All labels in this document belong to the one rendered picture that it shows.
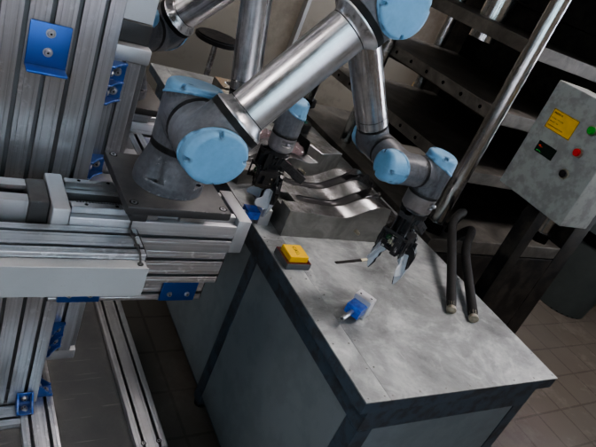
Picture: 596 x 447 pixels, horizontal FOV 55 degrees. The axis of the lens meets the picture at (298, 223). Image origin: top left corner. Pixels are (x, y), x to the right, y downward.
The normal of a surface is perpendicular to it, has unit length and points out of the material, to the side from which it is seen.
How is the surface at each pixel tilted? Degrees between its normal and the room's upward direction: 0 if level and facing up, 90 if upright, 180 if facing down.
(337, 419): 90
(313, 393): 90
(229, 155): 96
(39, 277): 90
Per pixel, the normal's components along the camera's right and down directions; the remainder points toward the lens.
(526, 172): -0.84, -0.07
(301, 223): 0.42, 0.57
